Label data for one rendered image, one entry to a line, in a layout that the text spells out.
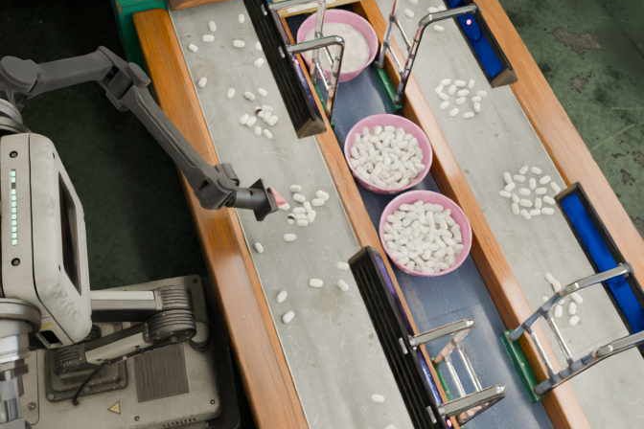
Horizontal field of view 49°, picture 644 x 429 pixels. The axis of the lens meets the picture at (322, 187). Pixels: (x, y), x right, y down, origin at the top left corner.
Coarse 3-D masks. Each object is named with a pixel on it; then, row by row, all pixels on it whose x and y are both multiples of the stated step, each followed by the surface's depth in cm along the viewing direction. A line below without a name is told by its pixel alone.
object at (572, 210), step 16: (560, 192) 177; (576, 192) 173; (560, 208) 177; (576, 208) 174; (592, 208) 171; (576, 224) 173; (592, 224) 170; (592, 240) 170; (608, 240) 167; (592, 256) 170; (608, 256) 167; (608, 288) 167; (624, 288) 164; (640, 288) 162; (624, 304) 164; (640, 304) 161; (624, 320) 164; (640, 320) 161; (640, 352) 161
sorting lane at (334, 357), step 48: (240, 0) 240; (240, 48) 231; (240, 96) 222; (240, 144) 214; (288, 144) 215; (288, 192) 207; (336, 192) 209; (336, 240) 201; (288, 288) 193; (336, 288) 195; (288, 336) 187; (336, 336) 188; (336, 384) 182; (384, 384) 183
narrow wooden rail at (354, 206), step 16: (288, 32) 233; (304, 64) 227; (320, 144) 213; (336, 144) 214; (336, 160) 211; (336, 176) 208; (352, 176) 209; (352, 192) 206; (352, 208) 204; (352, 224) 203; (368, 224) 202; (368, 240) 200; (384, 256) 198; (400, 288) 194; (432, 368) 184
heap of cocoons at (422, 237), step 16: (400, 208) 208; (416, 208) 208; (432, 208) 209; (384, 224) 206; (400, 224) 206; (416, 224) 206; (432, 224) 206; (448, 224) 209; (384, 240) 204; (400, 240) 203; (416, 240) 203; (432, 240) 206; (448, 240) 204; (400, 256) 200; (416, 256) 201; (432, 256) 204; (448, 256) 203; (432, 272) 200
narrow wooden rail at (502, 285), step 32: (384, 32) 236; (384, 64) 235; (416, 96) 225; (448, 160) 214; (448, 192) 213; (480, 224) 205; (480, 256) 204; (512, 288) 196; (512, 320) 195; (576, 416) 181
